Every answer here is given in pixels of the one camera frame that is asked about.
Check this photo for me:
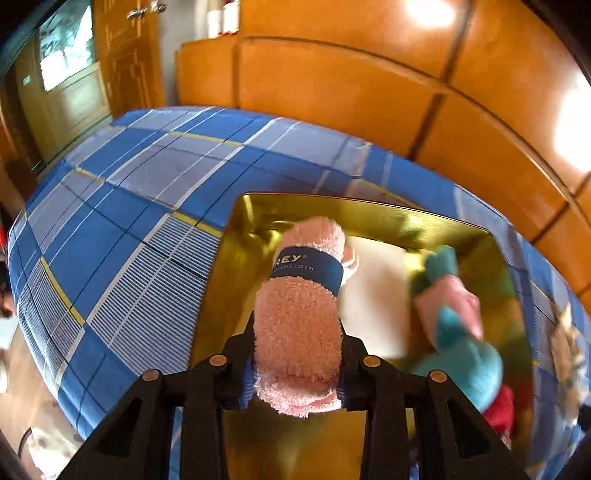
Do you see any wooden headboard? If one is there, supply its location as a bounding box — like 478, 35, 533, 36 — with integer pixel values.
175, 0, 591, 287

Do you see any blue plaid bedsheet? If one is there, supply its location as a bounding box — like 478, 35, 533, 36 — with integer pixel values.
7, 106, 591, 480

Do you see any metal door latch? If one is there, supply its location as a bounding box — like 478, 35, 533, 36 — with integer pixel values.
127, 2, 167, 19

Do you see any cream rolled cloth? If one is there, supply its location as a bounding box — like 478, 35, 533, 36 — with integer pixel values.
549, 305, 587, 391

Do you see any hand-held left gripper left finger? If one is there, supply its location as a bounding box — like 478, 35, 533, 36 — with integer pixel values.
58, 311, 257, 480

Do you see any glass window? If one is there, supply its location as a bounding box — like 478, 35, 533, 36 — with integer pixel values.
14, 0, 112, 162

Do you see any pink towel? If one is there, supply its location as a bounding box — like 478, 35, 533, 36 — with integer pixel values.
253, 217, 358, 418

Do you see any red and white plush toy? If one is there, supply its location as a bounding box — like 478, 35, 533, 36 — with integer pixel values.
482, 385, 515, 448

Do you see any blue plush elephant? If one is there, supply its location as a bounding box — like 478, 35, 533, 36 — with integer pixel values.
409, 244, 504, 414

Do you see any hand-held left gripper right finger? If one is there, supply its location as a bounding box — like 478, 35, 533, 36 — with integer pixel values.
339, 320, 532, 480

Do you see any white pad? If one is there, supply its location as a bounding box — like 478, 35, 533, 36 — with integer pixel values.
339, 237, 416, 361

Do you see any dark red gold-lined box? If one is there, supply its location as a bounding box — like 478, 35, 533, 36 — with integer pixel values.
189, 193, 536, 480

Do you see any wooden door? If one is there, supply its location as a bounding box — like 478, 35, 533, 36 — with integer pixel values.
92, 0, 167, 118

